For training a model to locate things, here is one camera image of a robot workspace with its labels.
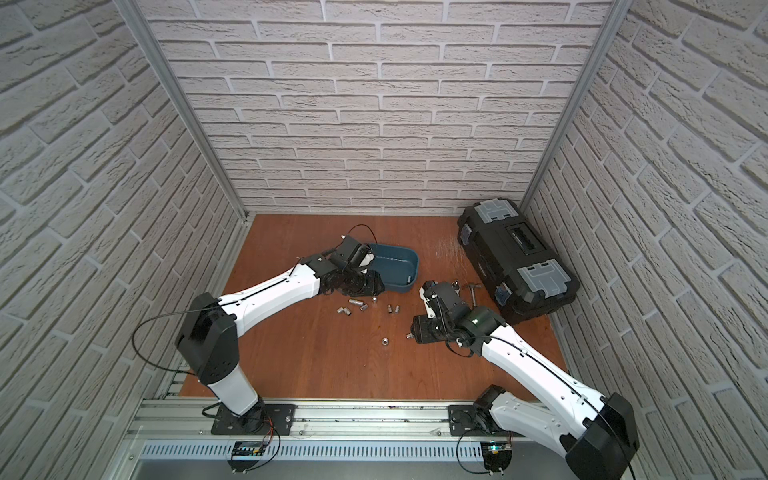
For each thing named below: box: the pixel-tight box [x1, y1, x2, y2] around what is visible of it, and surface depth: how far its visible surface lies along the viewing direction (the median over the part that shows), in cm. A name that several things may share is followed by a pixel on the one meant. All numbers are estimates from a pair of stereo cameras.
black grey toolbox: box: [457, 198, 580, 325], surface depth 89 cm
